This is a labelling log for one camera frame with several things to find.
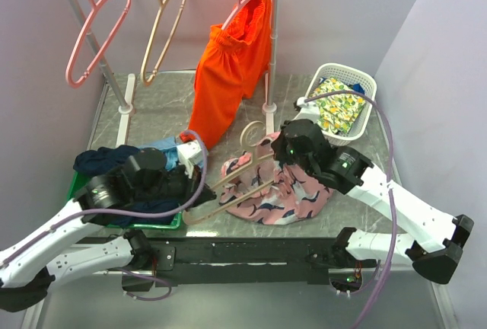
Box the green plastic tray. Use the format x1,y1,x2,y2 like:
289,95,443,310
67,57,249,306
67,171,181,230

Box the white plastic basket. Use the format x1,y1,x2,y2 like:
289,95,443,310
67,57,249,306
294,63,377,146

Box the navy blue garment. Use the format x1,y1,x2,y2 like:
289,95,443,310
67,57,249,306
73,145,180,227

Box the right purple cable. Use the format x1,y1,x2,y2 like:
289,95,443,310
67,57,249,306
304,91,396,329

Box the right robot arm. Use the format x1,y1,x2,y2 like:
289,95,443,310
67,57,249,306
272,120,474,285

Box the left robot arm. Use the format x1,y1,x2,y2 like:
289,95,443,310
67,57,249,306
1,149,216,312

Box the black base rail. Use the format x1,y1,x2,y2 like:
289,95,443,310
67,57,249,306
68,235,381,294

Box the light blue shorts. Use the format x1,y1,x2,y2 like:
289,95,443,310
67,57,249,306
139,136,179,171

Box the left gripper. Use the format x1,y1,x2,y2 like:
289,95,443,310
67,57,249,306
136,158,218,210

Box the blue cloth in basket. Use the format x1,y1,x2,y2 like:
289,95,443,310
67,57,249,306
349,83,365,94

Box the orange shorts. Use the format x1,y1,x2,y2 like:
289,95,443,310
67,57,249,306
188,0,272,149

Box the beige hanger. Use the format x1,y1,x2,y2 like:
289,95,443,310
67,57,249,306
138,0,188,87
182,121,274,225

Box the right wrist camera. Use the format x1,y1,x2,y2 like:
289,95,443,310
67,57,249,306
294,97,320,119

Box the pink hanger far left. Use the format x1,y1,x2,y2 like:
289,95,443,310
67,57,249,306
65,0,132,89

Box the lemon print cloth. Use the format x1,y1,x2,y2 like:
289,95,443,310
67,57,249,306
311,78,366,134

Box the pink patterned shorts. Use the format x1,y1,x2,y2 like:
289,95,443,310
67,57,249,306
218,133,336,226

